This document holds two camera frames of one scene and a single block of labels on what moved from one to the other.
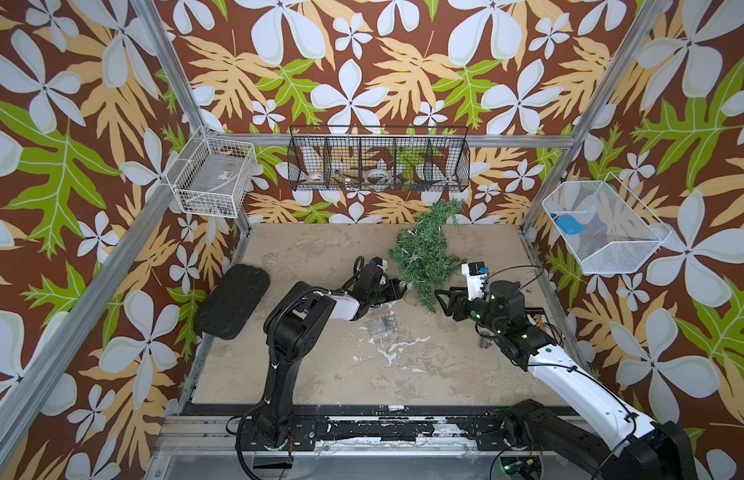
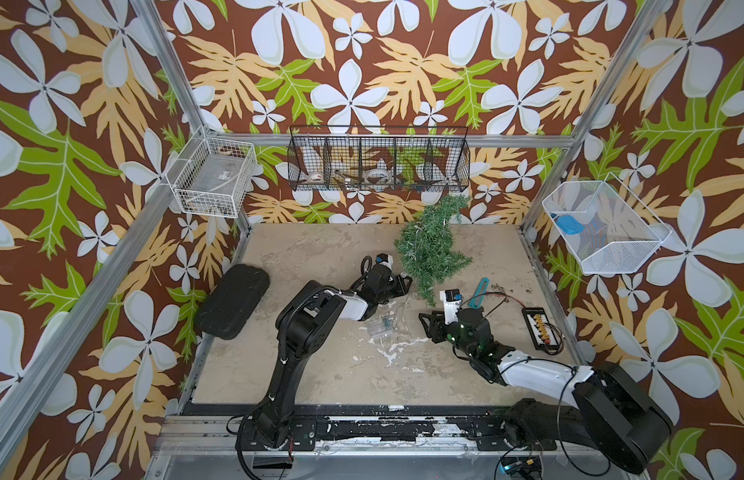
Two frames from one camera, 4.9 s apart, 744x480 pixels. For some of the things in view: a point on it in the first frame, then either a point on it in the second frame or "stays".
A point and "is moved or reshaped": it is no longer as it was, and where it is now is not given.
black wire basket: x=377 y=156 stays
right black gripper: x=456 y=298 → x=436 y=324
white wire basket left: x=214 y=176 stays
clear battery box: x=380 y=327 stays
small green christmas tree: x=424 y=252 stays
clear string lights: x=390 y=322 is moved or reshaped
